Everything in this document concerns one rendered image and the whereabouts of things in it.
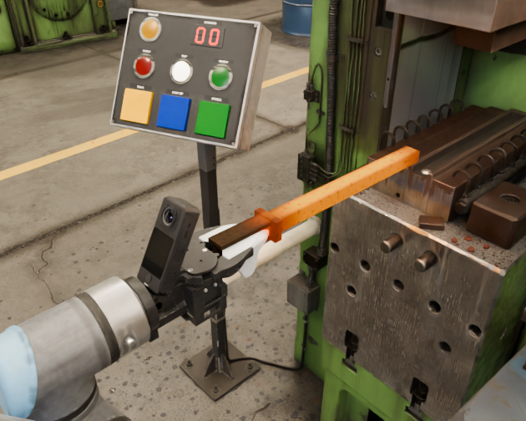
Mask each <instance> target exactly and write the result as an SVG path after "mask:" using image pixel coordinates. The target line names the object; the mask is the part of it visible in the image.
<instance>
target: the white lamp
mask: <svg viewBox="0 0 526 421"><path fill-rule="evenodd" d="M172 73H173V76H174V78H175V79H176V80H178V81H183V80H185V79H187V78H188V76H189V74H190V67H189V65H188V64H187V63H186V62H178V63H177V64H176V65H175V66H174V67H173V72H172Z"/></svg>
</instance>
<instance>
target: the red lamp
mask: <svg viewBox="0 0 526 421"><path fill-rule="evenodd" d="M135 67H136V71H137V73H138V74H140V75H146V74H148V73H149V72H150V70H151V69H152V62H151V60H150V58H148V57H145V56H143V57H141V58H139V59H138V60H137V62H136V65H135Z"/></svg>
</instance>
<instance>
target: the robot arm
mask: <svg viewBox="0 0 526 421"><path fill-rule="evenodd" d="M199 216H200V211H199V209H198V208H197V207H196V206H194V205H192V204H190V203H189V202H188V201H186V200H184V199H182V198H178V197H172V196H166V197H165V198H164V199H163V202H162V205H161V207H160V210H159V214H158V216H157V219H156V222H155V224H154V229H153V231H152V234H151V237H150V238H149V243H148V245H147V248H146V251H145V253H144V258H143V260H142V262H141V265H140V268H139V272H138V275H137V278H138V279H137V278H136V277H134V276H130V277H128V278H126V279H124V280H123V279H121V278H119V277H117V276H112V277H110V278H109V279H107V280H105V281H103V282H100V283H99V284H97V285H95V286H93V287H90V288H89V289H87V290H85V291H83V292H81V293H80V294H78V295H77V296H75V297H72V298H70V299H68V300H67V301H65V302H62V303H60V304H58V305H57V306H55V307H52V308H50V309H48V310H47V311H45V312H42V313H40V314H38V315H37V316H35V317H32V318H30V319H28V320H27V321H25V322H22V323H20V324H18V325H17V326H11V327H9V328H7V329H6V330H5V332H3V333H1V334H0V406H1V408H2V410H3V412H4V413H5V414H6V415H3V414H0V421H132V420H131V419H130V418H129V417H127V416H126V415H125V414H123V413H121V412H120V411H119V410H118V409H116V408H115V407H114V406H112V405H111V404H109V403H108V402H106V401H105V400H104V399H103V398H102V397H101V395H100V392H99V387H98V384H97V381H96V378H95V374H96V373H98V372H100V371H102V370H103V369H105V368H106V367H108V366H110V365H111V364H113V363H115V362H117V361H118V360H119V359H120V358H122V357H124V356H125V355H127V354H129V353H131V352H133V350H135V349H137V348H138V347H141V346H142V345H144V344H146V343H147V342H153V341H154V340H155V339H157V338H158V337H159V332H158V329H159V328H161V327H162V326H164V325H165V324H167V323H169V322H171V321H173V320H175V319H176V318H177V317H179V316H181V317H182V318H184V319H185V320H186V321H188V320H189V321H191V322H192V323H193V324H194V325H195V326H198V325H200V324H201V323H202V322H204V321H206V320H208V319H209V318H211V317H213V316H214V315H215V314H217V313H219V312H221V311H223V310H224V309H226V308H227V300H226V296H228V292H227V284H226V283H225V282H223V278H227V277H230V276H233V275H234V274H236V273H237V272H239V273H240V274H241V275H242V276H243V277H244V278H247V277H249V276H251V275H252V274H253V272H254V271H255V265H256V261H257V257H258V252H259V250H260V249H261V248H262V246H263V245H264V244H265V242H266V240H267V237H268V235H269V231H268V230H266V229H264V230H262V231H259V232H257V233H255V234H254V235H252V236H249V237H247V238H245V239H244V240H242V241H239V242H237V243H235V244H234V245H232V246H229V247H227V248H225V249H224V250H222V254H223V256H221V257H220V254H219V253H213V252H212V251H213V246H212V245H211V244H210V243H209V242H208V238H209V237H211V236H213V235H215V234H217V233H219V232H221V231H223V230H226V229H228V228H230V227H232V226H234V225H236V224H231V225H226V226H214V227H211V228H207V229H203V230H200V231H195V232H194V230H195V226H196V223H197V220H198V219H199ZM143 283H144V285H143ZM217 305H219V309H217V310H216V311H214V312H212V313H211V314H209V315H208V316H206V317H205V312H208V311H209V310H210V309H212V308H213V307H216V306H217ZM187 312H188V313H189V314H190V315H191V316H192V317H191V316H190V315H189V314H188V313H187Z"/></svg>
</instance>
